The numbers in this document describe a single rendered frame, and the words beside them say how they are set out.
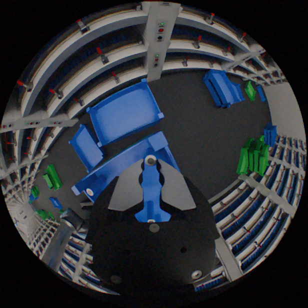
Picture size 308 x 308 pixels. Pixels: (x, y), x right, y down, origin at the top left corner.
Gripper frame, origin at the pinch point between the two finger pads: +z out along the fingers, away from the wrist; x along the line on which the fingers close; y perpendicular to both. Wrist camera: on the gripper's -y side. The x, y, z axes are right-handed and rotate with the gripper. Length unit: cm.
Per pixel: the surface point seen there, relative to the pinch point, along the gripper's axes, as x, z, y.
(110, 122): -19.1, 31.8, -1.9
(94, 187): -11.1, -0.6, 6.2
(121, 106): -14.0, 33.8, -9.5
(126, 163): -5.1, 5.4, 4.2
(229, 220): 67, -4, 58
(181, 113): 22, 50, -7
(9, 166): -123, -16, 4
